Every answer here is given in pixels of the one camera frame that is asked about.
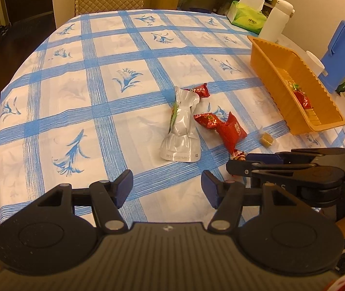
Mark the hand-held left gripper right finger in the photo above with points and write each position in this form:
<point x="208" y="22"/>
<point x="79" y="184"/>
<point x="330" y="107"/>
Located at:
<point x="210" y="188"/>

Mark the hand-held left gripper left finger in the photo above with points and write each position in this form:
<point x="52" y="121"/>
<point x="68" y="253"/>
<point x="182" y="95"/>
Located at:
<point x="125" y="185"/>

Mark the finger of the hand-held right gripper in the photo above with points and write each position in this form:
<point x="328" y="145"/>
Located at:
<point x="239" y="168"/>
<point x="263" y="157"/>

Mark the small red candy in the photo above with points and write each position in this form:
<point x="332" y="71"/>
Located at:
<point x="239" y="155"/>

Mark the brown candy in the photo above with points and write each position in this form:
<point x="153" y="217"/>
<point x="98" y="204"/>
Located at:
<point x="266" y="140"/>

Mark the red pillow candy packet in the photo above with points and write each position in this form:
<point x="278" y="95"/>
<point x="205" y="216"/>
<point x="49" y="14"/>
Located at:
<point x="231" y="133"/>

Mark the red foil patterned candy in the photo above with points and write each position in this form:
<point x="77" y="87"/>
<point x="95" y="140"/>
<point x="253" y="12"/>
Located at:
<point x="208" y="120"/>

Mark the white pouch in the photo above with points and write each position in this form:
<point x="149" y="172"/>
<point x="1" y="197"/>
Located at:
<point x="180" y="127"/>

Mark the long red snack packet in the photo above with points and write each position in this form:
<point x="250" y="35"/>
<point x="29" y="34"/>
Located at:
<point x="302" y="99"/>

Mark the red twist-wrapped candy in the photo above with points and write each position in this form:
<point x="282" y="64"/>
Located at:
<point x="202" y="91"/>

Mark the orange plastic tray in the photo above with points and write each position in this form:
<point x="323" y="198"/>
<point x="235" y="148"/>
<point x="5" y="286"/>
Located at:
<point x="269" y="66"/>

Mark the blue checked floral tablecloth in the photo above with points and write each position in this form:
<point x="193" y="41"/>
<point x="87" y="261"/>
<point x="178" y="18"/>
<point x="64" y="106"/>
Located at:
<point x="99" y="112"/>

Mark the white paper cup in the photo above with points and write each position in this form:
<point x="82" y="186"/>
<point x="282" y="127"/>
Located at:
<point x="315" y="62"/>

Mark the white thermos bottle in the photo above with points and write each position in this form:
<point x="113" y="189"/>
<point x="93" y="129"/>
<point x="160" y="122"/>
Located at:
<point x="274" y="24"/>

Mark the green tissue box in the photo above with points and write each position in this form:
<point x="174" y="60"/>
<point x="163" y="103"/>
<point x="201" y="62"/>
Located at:
<point x="246" y="21"/>

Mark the pair of shoes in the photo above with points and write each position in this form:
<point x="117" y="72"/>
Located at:
<point x="1" y="31"/>

